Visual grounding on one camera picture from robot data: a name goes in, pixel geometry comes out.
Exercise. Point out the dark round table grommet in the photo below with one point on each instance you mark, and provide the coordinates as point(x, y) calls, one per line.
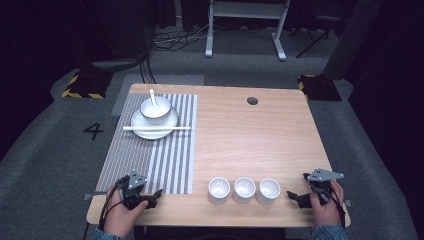
point(252, 100)

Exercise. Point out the grey table edge bracket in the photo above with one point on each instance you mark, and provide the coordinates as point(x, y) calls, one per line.
point(348, 202)
point(90, 196)

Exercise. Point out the grey column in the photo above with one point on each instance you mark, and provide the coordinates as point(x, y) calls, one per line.
point(350, 40)

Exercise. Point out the yellow-black striped stand base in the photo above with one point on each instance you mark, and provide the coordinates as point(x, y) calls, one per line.
point(87, 86)
point(319, 87)

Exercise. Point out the person's left hand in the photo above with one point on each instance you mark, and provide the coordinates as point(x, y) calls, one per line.
point(120, 216)

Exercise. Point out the white chopsticks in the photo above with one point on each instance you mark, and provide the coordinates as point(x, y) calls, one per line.
point(156, 128)

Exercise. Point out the black tripod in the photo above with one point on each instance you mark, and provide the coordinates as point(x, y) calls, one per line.
point(316, 39)

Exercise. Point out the grey striped placemat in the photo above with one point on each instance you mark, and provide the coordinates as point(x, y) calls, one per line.
point(160, 160)

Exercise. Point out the white metal desk frame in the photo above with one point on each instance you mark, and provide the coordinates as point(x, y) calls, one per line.
point(246, 10)

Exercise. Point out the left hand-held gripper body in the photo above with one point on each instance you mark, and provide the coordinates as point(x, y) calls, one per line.
point(132, 190)

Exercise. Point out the white bowl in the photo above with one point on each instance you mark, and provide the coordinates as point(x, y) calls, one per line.
point(156, 111)

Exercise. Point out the white cup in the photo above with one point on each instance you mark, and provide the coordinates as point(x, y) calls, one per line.
point(219, 190)
point(244, 189)
point(268, 190)

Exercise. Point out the white spoon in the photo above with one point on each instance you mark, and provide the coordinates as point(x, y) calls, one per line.
point(153, 96)

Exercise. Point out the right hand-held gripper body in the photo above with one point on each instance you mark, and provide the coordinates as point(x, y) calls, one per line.
point(322, 184)

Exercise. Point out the grey flat stand base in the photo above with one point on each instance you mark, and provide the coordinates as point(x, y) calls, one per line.
point(115, 64)

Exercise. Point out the white plate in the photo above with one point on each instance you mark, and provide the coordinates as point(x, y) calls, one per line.
point(151, 133)

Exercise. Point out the person's right hand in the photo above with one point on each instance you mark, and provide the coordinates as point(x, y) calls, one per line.
point(325, 211)

